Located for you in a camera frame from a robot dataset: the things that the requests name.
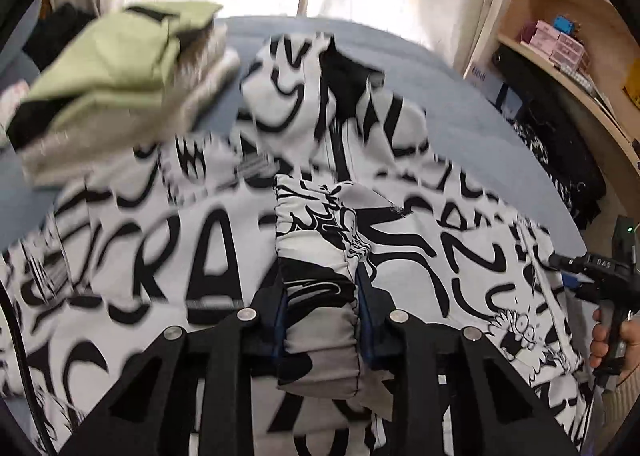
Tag person's right hand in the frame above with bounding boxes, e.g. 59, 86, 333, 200
588, 307, 640, 375

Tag black garment at headboard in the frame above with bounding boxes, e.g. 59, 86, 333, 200
23, 2, 96, 72

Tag green folded garment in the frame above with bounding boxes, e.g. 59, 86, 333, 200
6, 1, 221, 150

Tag blue bed sheet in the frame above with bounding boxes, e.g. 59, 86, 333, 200
0, 15, 586, 257

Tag wooden shelf unit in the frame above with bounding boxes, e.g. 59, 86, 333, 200
471, 0, 639, 216

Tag black white graffiti print garment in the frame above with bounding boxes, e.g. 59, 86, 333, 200
1, 34, 590, 455

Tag pink boxes on shelf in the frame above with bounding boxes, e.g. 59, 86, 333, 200
518, 20, 590, 72

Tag beige folded garment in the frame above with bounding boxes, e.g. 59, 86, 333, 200
17, 24, 241, 186

